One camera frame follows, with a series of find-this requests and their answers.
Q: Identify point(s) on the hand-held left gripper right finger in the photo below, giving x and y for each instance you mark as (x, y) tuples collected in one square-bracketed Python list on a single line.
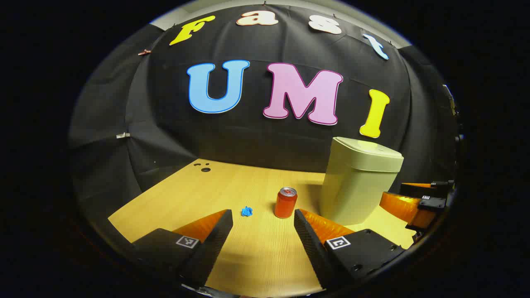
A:
[(310, 240)]

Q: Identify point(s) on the wooden desktop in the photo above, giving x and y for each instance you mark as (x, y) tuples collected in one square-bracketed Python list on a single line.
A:
[(256, 248)]

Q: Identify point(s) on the red pop can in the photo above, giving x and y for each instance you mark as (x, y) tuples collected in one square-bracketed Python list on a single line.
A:
[(285, 205)]

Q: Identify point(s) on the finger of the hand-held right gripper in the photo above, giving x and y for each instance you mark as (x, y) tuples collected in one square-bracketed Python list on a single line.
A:
[(418, 188), (397, 203)]

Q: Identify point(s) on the black backdrop cloth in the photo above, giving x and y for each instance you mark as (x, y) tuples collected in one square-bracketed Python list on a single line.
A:
[(256, 140)]

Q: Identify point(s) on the pale green desktop garbage bin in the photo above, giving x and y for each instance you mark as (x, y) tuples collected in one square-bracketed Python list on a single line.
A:
[(356, 186)]

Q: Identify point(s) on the copper cloth clip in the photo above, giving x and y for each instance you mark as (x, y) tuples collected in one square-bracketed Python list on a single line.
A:
[(144, 52)]

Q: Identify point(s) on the white cloth clip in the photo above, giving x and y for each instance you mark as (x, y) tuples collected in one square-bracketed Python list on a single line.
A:
[(123, 135)]

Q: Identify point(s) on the blue paper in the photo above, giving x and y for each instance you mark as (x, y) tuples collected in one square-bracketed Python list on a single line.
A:
[(247, 211)]

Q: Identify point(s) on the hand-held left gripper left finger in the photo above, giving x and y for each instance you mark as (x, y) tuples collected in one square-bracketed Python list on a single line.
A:
[(215, 240)]

